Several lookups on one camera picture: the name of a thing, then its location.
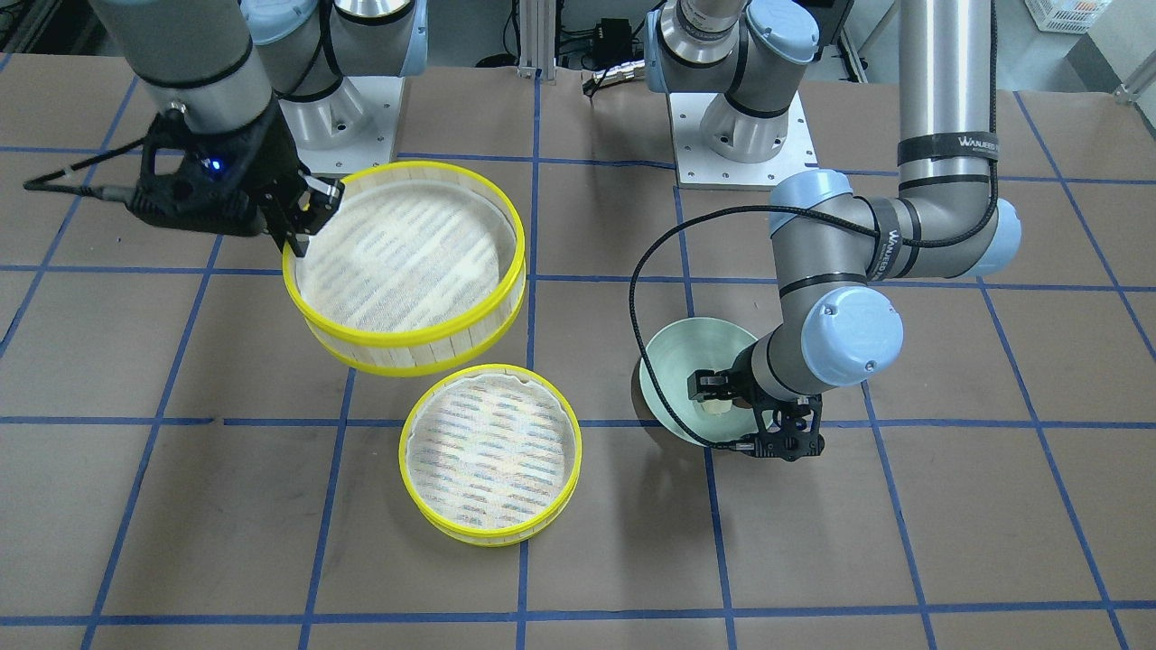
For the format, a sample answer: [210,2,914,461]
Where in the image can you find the light green plate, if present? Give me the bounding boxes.
[647,317,756,441]

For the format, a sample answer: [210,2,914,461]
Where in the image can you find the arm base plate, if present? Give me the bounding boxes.
[280,77,406,176]
[667,93,818,190]

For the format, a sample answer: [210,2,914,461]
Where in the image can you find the aluminium frame post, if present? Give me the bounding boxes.
[516,0,557,83]

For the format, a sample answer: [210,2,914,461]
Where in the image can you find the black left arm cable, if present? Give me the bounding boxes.
[629,0,1000,452]

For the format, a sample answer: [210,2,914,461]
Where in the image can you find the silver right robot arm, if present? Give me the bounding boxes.
[91,1,428,256]

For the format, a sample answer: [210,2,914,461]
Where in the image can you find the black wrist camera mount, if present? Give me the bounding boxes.
[725,396,825,461]

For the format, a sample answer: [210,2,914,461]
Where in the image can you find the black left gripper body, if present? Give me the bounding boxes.
[725,348,823,424]

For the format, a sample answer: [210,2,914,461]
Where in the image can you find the white bun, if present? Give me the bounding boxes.
[699,399,733,418]

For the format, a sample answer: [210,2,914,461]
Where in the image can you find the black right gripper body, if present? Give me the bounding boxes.
[126,115,307,237]

